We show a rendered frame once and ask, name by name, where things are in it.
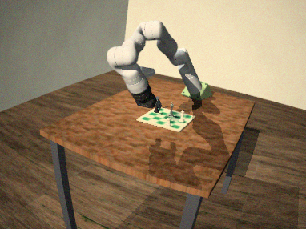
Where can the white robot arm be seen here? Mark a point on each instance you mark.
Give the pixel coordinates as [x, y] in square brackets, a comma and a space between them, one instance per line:
[123, 59]

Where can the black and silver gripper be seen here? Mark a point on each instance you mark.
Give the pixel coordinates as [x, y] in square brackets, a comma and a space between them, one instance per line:
[141, 92]

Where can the green and cream chessboard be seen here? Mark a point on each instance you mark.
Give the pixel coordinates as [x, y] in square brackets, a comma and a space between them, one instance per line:
[160, 119]

